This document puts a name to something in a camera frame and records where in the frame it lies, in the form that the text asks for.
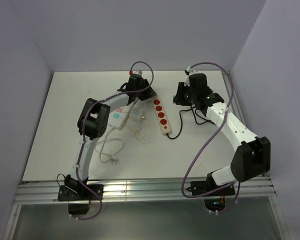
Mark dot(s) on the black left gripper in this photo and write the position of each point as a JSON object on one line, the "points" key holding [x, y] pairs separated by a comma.
{"points": [[150, 93]]}

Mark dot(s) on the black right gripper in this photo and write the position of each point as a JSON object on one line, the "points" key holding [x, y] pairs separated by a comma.
{"points": [[179, 99]]}

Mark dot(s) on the beige red power strip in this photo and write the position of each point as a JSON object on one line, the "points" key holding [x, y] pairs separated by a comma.
{"points": [[161, 116]]}

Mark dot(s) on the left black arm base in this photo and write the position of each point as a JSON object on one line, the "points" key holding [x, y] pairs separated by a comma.
{"points": [[79, 198]]}

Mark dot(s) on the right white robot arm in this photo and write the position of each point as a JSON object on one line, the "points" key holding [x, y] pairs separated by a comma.
{"points": [[217, 114]]}

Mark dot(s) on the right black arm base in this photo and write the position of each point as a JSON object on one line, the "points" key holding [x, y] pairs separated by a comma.
{"points": [[223, 196]]}

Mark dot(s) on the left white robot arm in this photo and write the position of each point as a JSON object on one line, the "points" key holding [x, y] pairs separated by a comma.
{"points": [[93, 121]]}

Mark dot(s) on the white cube socket adapter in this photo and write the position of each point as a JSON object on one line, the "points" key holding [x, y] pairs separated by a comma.
{"points": [[137, 115]]}

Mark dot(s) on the white multicolour power strip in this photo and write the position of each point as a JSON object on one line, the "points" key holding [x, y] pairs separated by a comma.
{"points": [[118, 117]]}

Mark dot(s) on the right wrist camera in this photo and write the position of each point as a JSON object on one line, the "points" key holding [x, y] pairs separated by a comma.
{"points": [[189, 71]]}

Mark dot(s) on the aluminium right rail frame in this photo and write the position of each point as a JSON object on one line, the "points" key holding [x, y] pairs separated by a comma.
{"points": [[242, 120]]}

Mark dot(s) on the aluminium rail frame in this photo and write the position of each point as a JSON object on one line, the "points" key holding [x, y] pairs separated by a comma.
{"points": [[46, 192], [242, 120]]}

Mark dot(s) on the aluminium front rail frame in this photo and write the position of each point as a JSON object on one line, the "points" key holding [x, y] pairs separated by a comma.
{"points": [[46, 192]]}

